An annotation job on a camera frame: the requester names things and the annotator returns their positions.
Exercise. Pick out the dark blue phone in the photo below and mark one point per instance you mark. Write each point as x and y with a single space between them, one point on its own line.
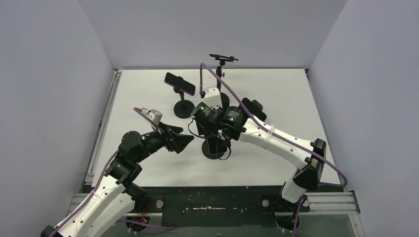
255 108

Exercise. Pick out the black phone stand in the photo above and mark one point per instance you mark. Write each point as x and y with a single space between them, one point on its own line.
183 108
206 152

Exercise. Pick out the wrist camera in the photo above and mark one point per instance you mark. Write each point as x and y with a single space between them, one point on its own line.
211 97
155 116

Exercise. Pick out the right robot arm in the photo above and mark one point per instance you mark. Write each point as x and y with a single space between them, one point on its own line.
236 124

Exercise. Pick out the magenta edged phone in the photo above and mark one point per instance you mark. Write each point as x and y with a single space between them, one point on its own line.
180 83

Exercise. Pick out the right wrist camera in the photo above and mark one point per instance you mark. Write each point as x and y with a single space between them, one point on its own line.
211 97

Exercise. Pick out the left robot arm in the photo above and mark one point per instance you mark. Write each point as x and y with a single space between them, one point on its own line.
115 192

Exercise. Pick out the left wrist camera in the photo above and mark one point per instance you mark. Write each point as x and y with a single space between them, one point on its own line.
155 116

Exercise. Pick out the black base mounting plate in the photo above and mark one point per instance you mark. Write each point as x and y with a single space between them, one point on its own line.
233 206

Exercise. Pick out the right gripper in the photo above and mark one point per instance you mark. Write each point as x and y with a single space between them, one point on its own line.
212 139

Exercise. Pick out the silver black phone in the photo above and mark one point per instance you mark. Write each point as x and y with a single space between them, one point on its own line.
216 146

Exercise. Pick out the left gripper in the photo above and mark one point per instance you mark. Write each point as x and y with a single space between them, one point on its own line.
170 133

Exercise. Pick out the tall empty phone stand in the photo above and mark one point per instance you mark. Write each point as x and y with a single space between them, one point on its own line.
222 61

